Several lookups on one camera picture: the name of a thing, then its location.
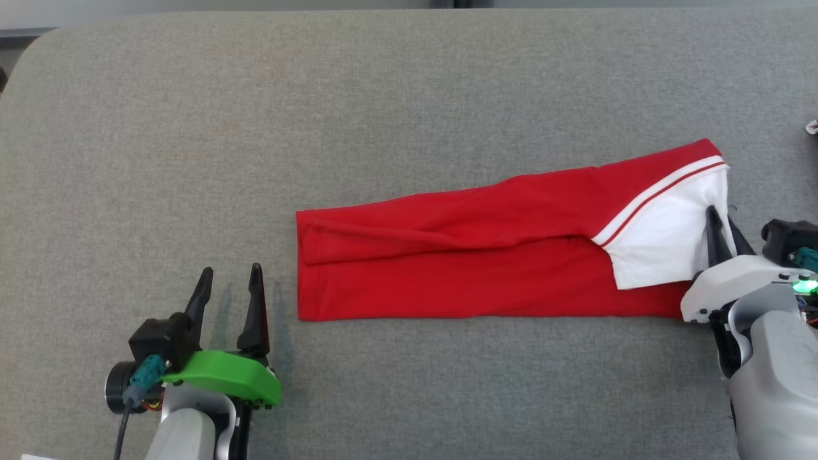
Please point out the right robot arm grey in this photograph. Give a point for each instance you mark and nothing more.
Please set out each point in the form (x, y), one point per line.
(773, 383)

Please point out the red shorts white stripe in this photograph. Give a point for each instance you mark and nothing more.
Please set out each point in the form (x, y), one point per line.
(813, 126)

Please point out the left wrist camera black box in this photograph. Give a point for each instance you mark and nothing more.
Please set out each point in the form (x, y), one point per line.
(160, 335)

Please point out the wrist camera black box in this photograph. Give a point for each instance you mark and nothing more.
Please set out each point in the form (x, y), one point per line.
(783, 236)
(160, 335)

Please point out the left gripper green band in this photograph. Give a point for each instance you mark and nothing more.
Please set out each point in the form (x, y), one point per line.
(230, 377)

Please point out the red basketball jersey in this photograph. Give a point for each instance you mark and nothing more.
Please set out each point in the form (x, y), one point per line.
(447, 281)

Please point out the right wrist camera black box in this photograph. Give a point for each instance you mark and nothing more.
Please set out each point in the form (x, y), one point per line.
(783, 236)

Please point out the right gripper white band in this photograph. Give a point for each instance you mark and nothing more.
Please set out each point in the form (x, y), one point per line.
(722, 281)

